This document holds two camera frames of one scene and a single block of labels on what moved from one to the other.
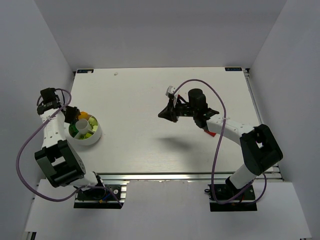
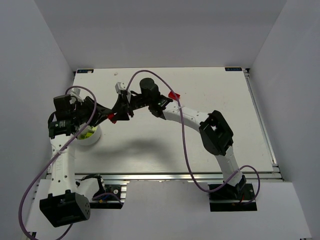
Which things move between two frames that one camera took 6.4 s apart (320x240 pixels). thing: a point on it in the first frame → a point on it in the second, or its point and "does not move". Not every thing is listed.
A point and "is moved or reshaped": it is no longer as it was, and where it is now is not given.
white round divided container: x=84 y=130 does not move
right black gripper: x=175 y=110 → x=128 y=102
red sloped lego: x=210 y=133 is moved or reshaped
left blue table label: x=85 y=71 does not move
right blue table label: x=233 y=69 does not move
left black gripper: x=71 y=113 → x=88 y=109
